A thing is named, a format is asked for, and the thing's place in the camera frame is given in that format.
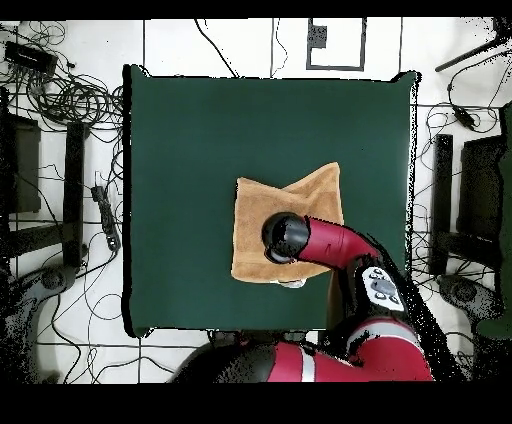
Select black box device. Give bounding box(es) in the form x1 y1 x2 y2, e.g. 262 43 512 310
3 40 60 76

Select thin black floor cable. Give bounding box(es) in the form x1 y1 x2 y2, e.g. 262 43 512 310
270 17 290 79

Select tangle of black cables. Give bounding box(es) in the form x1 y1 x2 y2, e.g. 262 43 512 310
0 19 126 134

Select black power adapter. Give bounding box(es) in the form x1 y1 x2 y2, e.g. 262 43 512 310
453 106 478 132

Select tan terry towel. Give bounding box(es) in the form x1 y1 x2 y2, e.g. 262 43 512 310
230 161 345 288

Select black stand frame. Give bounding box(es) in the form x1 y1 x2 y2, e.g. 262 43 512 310
0 85 89 273
428 133 506 277

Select dark stand base leg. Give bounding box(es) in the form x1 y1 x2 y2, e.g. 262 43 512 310
435 273 504 322
0 263 80 384

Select black rod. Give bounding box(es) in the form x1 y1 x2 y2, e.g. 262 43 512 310
434 17 512 74

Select black power strip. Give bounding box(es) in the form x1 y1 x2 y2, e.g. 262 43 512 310
90 184 122 252

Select dark green table cloth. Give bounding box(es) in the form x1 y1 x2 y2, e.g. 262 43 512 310
122 63 421 339

